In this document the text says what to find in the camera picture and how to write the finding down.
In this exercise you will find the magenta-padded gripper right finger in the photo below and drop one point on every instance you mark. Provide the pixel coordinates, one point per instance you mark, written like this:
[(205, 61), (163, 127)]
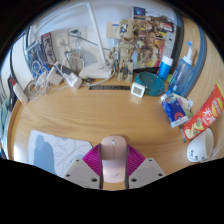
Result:
[(143, 170)]

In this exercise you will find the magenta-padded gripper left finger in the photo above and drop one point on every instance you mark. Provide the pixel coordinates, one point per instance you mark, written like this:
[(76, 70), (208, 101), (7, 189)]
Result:
[(81, 171)]

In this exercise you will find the pink computer mouse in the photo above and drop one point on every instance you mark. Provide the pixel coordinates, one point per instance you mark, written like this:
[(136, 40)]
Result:
[(113, 156)]

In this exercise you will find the white blue-cloud mouse pad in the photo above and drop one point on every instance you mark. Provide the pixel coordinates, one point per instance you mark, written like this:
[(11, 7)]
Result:
[(60, 150)]

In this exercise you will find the white mug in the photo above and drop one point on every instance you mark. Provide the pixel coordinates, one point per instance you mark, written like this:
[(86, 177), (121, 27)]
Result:
[(200, 148)]

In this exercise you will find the blue white snack packet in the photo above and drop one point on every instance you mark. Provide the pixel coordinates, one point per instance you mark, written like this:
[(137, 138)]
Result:
[(174, 111)]

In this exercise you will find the small white digital clock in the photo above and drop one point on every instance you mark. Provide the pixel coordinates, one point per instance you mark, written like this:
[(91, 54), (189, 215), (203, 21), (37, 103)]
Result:
[(137, 90)]

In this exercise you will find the red chips can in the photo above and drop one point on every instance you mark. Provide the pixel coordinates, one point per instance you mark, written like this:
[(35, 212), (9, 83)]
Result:
[(206, 113)]

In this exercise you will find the black ruler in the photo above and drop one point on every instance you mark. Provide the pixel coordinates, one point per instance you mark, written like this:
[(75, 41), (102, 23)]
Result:
[(110, 87)]

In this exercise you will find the large white charger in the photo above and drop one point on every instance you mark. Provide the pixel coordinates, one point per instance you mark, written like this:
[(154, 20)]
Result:
[(55, 76)]

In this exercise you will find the white bottle red cap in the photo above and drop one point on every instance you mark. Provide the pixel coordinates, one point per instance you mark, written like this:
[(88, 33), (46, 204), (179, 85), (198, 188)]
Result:
[(20, 93)]

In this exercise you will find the blue spray bottle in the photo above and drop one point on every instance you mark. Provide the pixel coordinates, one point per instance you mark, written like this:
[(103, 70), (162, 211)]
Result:
[(181, 76)]

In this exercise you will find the white desk lamp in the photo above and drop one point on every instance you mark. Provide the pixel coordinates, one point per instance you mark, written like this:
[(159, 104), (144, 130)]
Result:
[(96, 71)]

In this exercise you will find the blue bottle white cap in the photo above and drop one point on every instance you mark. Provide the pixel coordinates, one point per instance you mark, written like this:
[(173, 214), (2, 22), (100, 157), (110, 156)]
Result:
[(165, 68)]

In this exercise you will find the brown tree-creature figure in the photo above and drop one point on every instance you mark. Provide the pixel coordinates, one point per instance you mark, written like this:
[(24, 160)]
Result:
[(128, 50)]

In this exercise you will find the light wooden wardrobe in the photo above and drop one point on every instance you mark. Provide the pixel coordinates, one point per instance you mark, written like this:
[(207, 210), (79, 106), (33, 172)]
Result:
[(210, 66)]

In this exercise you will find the blue model kit box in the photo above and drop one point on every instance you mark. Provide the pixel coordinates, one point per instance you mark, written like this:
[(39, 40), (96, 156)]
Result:
[(38, 55)]

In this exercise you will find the colourful poster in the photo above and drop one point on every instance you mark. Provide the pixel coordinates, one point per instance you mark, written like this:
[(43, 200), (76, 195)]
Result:
[(160, 33)]

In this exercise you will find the white blue-labelled box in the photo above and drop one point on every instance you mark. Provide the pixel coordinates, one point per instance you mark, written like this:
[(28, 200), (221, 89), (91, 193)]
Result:
[(113, 30)]

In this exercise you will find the white wall socket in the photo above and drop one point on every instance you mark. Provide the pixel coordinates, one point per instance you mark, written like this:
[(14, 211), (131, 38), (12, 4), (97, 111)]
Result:
[(78, 37), (61, 40)]

